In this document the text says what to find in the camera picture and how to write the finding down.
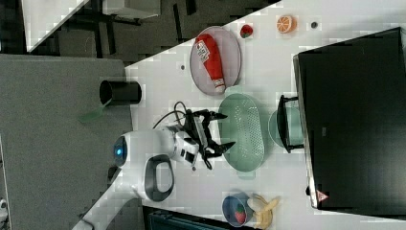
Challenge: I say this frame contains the orange slice toy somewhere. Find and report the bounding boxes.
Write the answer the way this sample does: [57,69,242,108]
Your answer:
[277,15,297,34]

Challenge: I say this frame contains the green spatula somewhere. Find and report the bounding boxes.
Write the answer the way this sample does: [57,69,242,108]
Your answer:
[79,100,112,123]

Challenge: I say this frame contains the grey round plate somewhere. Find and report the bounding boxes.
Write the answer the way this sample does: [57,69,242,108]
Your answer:
[190,26,241,96]

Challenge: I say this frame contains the yellow banana toy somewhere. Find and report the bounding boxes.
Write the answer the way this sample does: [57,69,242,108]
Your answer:
[247,194,280,230]

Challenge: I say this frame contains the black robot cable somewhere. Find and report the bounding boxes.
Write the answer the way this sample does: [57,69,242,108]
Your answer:
[152,101,214,171]

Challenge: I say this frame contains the black toaster oven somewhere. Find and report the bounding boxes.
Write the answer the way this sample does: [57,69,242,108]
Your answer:
[293,28,406,219]

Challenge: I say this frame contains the blue bowl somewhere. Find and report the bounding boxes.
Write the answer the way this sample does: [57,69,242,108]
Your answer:
[222,192,253,227]

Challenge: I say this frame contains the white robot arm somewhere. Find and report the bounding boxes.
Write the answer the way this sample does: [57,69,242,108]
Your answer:
[72,109,234,230]

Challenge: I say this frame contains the strawberry in bowl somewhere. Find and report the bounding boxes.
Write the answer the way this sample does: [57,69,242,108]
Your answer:
[235,205,246,224]

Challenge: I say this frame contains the white table in background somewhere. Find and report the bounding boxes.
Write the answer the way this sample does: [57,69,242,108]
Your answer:
[21,0,90,53]

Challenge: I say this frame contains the black cylinder cup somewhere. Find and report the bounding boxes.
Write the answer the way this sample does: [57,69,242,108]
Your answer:
[99,80,142,105]

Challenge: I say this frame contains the green oval strainer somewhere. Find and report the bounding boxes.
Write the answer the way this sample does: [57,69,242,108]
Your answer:
[218,93,265,180]

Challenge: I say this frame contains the red ketchup bottle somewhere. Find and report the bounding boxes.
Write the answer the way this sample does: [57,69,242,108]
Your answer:
[194,34,226,93]

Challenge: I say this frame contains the green mug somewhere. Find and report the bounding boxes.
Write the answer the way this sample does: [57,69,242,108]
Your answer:
[268,107,304,148]

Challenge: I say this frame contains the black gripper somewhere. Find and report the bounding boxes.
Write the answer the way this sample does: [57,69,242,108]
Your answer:
[184,109,235,158]

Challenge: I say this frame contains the red toy strawberry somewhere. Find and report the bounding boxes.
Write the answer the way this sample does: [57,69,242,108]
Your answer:
[239,25,254,38]

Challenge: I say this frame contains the teal crate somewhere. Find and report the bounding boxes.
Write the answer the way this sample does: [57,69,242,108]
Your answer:
[148,212,227,230]

